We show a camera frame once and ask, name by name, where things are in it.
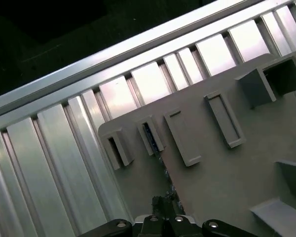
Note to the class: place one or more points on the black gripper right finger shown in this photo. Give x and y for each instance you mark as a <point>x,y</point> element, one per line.
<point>180,227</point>

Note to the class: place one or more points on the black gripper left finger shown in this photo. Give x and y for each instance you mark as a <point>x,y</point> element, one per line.
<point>148,227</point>

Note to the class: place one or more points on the blue RAM stick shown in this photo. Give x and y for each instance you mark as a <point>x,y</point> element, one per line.
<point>150,137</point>

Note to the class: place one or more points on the grey parts rack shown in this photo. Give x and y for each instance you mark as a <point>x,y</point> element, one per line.
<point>212,172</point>

